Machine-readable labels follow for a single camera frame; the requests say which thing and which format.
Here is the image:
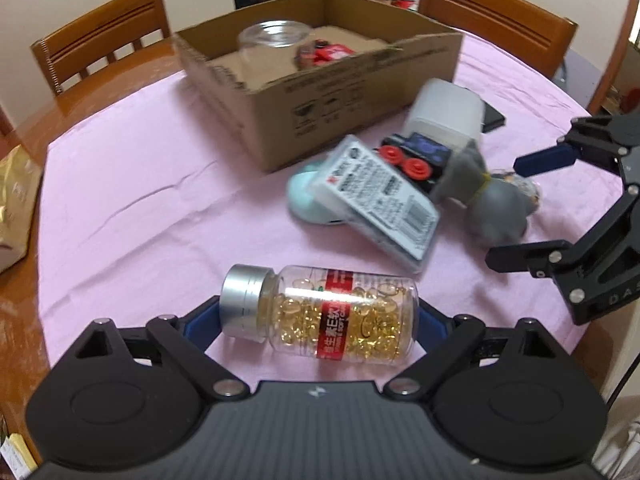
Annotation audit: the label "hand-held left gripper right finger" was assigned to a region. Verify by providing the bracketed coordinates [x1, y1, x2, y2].
[384, 299, 566, 402]

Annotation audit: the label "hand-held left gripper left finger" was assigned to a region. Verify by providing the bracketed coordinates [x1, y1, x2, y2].
[75, 296, 249, 402]

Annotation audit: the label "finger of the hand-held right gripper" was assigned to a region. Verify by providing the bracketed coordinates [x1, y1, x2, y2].
[486, 191, 640, 326]
[514, 114, 640, 186]

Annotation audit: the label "grey plush toy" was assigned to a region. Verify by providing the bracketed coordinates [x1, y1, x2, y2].
[430, 139, 533, 247]

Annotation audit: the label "black device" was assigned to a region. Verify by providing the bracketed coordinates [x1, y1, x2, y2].
[480, 101, 507, 134]

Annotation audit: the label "clear capsule bottle silver cap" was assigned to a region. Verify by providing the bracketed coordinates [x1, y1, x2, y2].
[220, 263, 420, 367]

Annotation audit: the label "white plastic container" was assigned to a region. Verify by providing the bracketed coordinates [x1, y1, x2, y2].
[404, 79, 486, 151]

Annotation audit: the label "black toy train red wheels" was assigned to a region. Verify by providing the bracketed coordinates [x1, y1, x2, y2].
[372, 131, 453, 196]

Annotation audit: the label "white barcode packet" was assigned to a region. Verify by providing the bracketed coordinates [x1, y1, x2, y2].
[306, 135, 441, 275]

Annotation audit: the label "light blue earbuds case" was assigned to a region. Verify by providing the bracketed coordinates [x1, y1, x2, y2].
[286, 162, 351, 228]

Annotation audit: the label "brown cardboard box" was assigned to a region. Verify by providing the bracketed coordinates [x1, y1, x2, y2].
[172, 0, 463, 173]

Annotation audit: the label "shiny patterned small object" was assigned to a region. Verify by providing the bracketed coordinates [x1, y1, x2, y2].
[492, 167, 543, 216]

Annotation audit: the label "pink tablecloth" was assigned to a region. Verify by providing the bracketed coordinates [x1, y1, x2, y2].
[37, 30, 608, 378]

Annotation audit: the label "wooden chair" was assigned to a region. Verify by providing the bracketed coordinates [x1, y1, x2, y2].
[30, 0, 173, 96]
[417, 0, 578, 81]

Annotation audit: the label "gold foil bag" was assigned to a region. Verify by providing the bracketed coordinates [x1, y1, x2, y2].
[0, 145, 43, 273]

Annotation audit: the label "small red box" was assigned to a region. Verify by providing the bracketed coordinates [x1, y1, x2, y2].
[295, 40, 356, 68]

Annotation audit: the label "clear glass jar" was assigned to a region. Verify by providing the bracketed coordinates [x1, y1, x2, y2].
[237, 20, 315, 78]

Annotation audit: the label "black cable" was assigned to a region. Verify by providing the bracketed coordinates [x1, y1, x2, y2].
[602, 345, 640, 411]

